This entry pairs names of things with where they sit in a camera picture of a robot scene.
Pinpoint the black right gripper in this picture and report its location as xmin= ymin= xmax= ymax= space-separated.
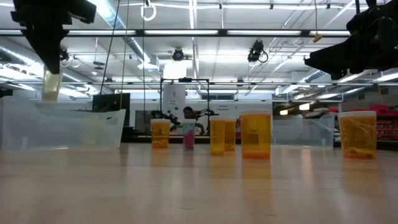
xmin=304 ymin=27 xmax=398 ymax=80

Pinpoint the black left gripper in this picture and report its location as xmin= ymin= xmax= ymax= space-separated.
xmin=11 ymin=0 xmax=72 ymax=75

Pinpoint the large amber medicine bottle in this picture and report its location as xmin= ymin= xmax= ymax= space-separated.
xmin=337 ymin=111 xmax=377 ymax=160
xmin=239 ymin=109 xmax=272 ymax=160
xmin=150 ymin=118 xmax=171 ymax=149

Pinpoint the slim amber medicine bottle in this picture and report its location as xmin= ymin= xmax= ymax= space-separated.
xmin=224 ymin=117 xmax=238 ymax=152
xmin=209 ymin=116 xmax=226 ymax=156

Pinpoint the teal pink medicine bottle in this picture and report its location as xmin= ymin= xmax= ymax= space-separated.
xmin=182 ymin=119 xmax=197 ymax=152

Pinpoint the clear plastic bin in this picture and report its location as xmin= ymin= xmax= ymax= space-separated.
xmin=272 ymin=113 xmax=336 ymax=147
xmin=0 ymin=95 xmax=127 ymax=151

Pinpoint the red storage shelf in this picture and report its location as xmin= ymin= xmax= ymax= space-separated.
xmin=328 ymin=104 xmax=398 ymax=141

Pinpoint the black overhead light beam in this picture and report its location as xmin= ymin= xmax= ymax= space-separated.
xmin=0 ymin=29 xmax=352 ymax=38

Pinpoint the round black ceiling fixture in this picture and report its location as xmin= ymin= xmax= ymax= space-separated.
xmin=172 ymin=47 xmax=185 ymax=62

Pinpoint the white panel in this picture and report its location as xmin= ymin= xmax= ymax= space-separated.
xmin=162 ymin=84 xmax=187 ymax=125

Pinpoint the person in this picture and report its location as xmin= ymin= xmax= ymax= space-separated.
xmin=182 ymin=106 xmax=206 ymax=135

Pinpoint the yellow cable with hook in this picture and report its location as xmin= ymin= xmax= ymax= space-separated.
xmin=313 ymin=0 xmax=323 ymax=44

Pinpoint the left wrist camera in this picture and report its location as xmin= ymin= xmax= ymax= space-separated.
xmin=67 ymin=0 xmax=97 ymax=25

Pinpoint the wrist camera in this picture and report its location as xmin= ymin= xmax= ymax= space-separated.
xmin=346 ymin=0 xmax=398 ymax=33
xmin=67 ymin=0 xmax=97 ymax=25

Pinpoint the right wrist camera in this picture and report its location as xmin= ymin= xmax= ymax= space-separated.
xmin=346 ymin=0 xmax=398 ymax=33

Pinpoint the black hanging cable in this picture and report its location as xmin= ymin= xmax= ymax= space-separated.
xmin=98 ymin=0 xmax=121 ymax=95

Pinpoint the black overhead camera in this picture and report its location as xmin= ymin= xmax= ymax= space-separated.
xmin=247 ymin=39 xmax=269 ymax=63

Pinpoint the silver ceiling air duct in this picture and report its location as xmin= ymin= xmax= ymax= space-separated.
xmin=88 ymin=0 xmax=153 ymax=68

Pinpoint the thin dark hanging cable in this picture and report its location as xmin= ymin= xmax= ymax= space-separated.
xmin=142 ymin=0 xmax=147 ymax=110

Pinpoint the white cable loop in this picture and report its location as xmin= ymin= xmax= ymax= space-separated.
xmin=140 ymin=0 xmax=157 ymax=22

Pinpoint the black metal frame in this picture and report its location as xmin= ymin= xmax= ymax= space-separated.
xmin=159 ymin=77 xmax=210 ymax=138

